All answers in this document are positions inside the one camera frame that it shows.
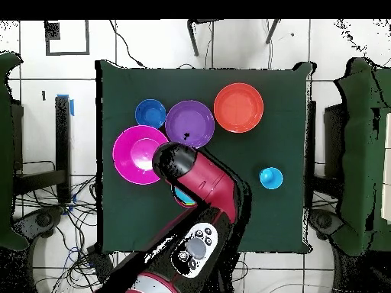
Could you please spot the black camera stand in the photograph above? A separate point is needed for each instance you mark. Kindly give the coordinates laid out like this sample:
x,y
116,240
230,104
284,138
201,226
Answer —
x,y
193,39

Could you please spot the wide orange bowl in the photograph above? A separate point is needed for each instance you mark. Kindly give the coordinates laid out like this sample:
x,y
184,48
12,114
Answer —
x,y
238,107

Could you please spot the black round machine base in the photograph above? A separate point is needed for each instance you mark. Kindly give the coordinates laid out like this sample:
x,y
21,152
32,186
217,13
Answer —
x,y
325,221
42,219

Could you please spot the green-clothed side table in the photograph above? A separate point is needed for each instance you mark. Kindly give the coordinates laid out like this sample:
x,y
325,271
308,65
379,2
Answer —
x,y
354,152
7,152

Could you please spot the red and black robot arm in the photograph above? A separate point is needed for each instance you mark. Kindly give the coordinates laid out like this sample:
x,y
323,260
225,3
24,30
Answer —
x,y
207,177

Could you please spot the dark green tablecloth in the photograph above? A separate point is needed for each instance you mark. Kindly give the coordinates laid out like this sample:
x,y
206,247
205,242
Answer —
x,y
275,219

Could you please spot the light blue small bowl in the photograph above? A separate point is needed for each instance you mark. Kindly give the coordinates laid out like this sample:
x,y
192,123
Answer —
x,y
181,195

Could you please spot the wide purple bowl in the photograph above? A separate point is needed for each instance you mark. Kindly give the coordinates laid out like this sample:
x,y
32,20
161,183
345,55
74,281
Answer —
x,y
189,119

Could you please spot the dark blue small bowl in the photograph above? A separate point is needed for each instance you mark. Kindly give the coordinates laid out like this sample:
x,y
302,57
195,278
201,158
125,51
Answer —
x,y
150,113

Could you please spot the large pink bowl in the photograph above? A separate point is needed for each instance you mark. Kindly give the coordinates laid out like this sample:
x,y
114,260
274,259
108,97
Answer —
x,y
128,158

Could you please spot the black bench frame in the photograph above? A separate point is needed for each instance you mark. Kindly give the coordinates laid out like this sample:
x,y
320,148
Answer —
x,y
62,146
334,137

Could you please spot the light blue plastic cup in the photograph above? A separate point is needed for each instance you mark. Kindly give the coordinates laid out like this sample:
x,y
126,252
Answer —
x,y
271,178

